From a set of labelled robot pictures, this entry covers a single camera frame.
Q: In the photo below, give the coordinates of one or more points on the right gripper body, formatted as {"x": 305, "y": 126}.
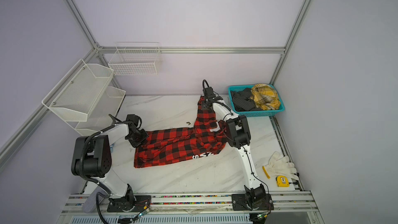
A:
{"x": 204, "y": 104}

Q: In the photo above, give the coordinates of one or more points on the red black plaid shirt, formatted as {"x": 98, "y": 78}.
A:
{"x": 163, "y": 147}

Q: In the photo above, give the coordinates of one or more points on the yellow plaid shirt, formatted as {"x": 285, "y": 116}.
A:
{"x": 265, "y": 97}

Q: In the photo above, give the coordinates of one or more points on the grey foam pad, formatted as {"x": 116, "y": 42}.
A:
{"x": 90, "y": 204}

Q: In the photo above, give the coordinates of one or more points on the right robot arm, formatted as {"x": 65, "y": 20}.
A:
{"x": 235, "y": 128}

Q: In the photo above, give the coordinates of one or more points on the teal plastic basket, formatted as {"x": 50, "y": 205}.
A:
{"x": 253, "y": 113}

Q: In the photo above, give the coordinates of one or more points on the white wire wall basket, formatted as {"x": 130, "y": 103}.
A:
{"x": 136, "y": 58}

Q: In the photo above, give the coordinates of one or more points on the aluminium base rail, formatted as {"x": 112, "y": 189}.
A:
{"x": 297, "y": 207}

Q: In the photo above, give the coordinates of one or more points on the dark grey shirt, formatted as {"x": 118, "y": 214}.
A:
{"x": 243, "y": 102}

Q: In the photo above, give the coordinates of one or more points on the white mesh wall shelf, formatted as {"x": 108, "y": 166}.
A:
{"x": 85, "y": 98}

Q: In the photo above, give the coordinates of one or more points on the white work glove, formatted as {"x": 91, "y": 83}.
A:
{"x": 281, "y": 165}

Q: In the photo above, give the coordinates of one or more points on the yellow tape measure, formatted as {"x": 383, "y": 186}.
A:
{"x": 282, "y": 181}

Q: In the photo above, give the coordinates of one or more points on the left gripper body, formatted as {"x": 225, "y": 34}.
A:
{"x": 136, "y": 139}

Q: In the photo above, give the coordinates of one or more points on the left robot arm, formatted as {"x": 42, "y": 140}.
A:
{"x": 92, "y": 161}

